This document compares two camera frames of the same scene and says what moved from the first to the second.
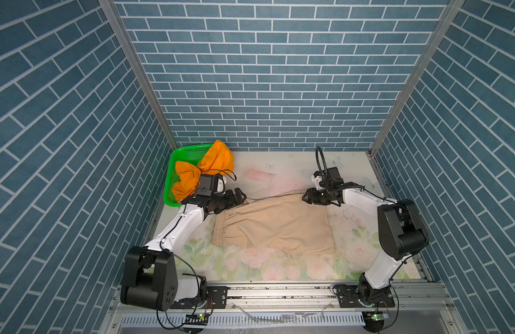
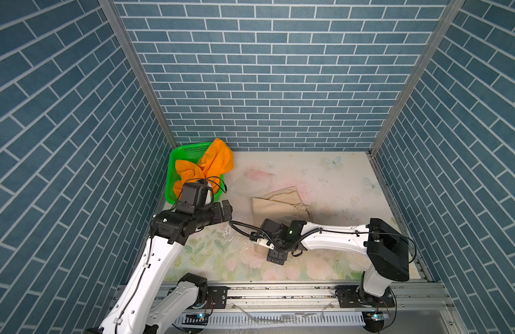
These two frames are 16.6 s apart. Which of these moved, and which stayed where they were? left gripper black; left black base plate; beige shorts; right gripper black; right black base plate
Moved: left gripper black; beige shorts; right gripper black
Stayed: right black base plate; left black base plate
